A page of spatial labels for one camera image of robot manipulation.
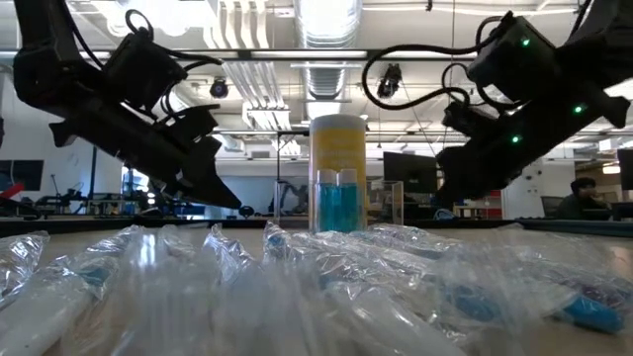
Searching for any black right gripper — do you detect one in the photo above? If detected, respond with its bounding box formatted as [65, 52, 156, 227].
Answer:
[436, 96, 632, 204]

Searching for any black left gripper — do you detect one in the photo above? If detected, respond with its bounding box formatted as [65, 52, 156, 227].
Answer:
[48, 103, 242, 210]

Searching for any clear acrylic organizer holder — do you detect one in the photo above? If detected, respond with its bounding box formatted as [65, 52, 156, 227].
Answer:
[273, 178, 406, 232]

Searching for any red shelf unit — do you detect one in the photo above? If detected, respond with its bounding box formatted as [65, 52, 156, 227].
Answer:
[475, 196, 503, 220]

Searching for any white building column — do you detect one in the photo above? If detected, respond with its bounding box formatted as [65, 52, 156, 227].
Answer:
[501, 170, 545, 220]

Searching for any black computer monitor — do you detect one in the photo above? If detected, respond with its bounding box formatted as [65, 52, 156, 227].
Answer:
[0, 159, 45, 193]
[383, 150, 440, 195]
[616, 147, 633, 192]

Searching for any background workbench with equipment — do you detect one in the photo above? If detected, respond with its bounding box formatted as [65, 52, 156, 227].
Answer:
[34, 185, 209, 220]

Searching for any black metal rack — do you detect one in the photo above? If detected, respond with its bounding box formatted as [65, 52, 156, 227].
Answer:
[86, 145, 167, 217]

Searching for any person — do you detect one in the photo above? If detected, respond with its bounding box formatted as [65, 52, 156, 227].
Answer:
[558, 177, 612, 222]

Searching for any yellow disinfecting wipes canister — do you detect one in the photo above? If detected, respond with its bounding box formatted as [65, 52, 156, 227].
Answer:
[309, 114, 368, 232]

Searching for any black ceiling-hung camera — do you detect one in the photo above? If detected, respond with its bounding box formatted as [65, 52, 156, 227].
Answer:
[376, 62, 403, 100]
[209, 77, 230, 100]

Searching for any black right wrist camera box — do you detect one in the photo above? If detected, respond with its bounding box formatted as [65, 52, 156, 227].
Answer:
[467, 12, 568, 105]

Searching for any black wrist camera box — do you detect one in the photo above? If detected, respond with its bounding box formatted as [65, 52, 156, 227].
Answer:
[467, 12, 568, 105]
[103, 27, 188, 111]

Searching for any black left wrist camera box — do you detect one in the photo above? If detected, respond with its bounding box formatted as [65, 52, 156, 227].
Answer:
[103, 27, 188, 111]

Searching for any black aluminium table frame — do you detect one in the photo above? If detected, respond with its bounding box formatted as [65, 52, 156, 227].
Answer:
[0, 217, 633, 238]

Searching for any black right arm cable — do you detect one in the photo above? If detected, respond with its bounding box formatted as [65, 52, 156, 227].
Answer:
[361, 16, 501, 112]

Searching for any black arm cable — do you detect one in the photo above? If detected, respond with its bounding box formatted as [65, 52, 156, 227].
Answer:
[361, 16, 501, 112]
[123, 8, 225, 120]

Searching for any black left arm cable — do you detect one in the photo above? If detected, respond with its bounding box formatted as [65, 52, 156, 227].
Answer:
[123, 8, 225, 120]

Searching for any silver ventilation duct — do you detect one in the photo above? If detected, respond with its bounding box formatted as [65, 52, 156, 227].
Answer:
[295, 0, 363, 100]

